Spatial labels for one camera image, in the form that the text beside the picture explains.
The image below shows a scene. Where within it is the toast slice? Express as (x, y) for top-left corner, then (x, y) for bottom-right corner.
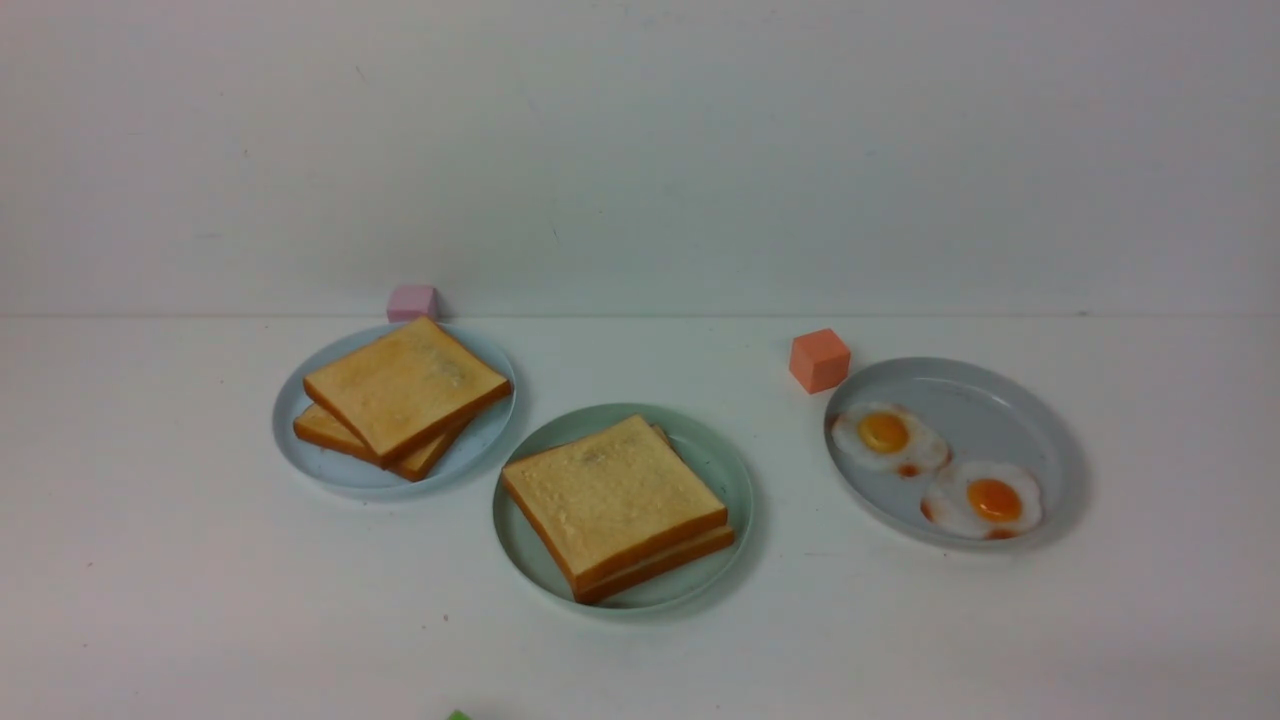
(293, 404), (471, 482)
(303, 316), (513, 470)
(556, 415), (751, 607)
(500, 414), (730, 593)

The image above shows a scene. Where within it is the light green centre plate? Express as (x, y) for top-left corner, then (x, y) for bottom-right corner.
(492, 404), (756, 619)

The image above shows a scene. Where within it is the light blue bread plate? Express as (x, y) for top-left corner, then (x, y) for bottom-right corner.
(271, 323), (521, 502)

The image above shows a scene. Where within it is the orange cube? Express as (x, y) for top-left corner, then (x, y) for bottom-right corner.
(788, 328), (852, 395)

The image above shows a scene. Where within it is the pink cube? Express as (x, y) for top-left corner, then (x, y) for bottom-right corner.
(385, 284), (439, 323)

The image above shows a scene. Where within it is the fried egg far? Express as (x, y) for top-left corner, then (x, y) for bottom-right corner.
(829, 401), (952, 480)

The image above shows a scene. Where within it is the fried egg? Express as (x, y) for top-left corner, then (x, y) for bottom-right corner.
(920, 460), (1044, 541)
(829, 401), (952, 480)

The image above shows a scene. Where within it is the grey plate with eggs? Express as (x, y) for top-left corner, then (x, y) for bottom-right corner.
(823, 357), (1091, 553)

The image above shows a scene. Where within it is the fried egg near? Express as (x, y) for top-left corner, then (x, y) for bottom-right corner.
(920, 460), (1044, 541)

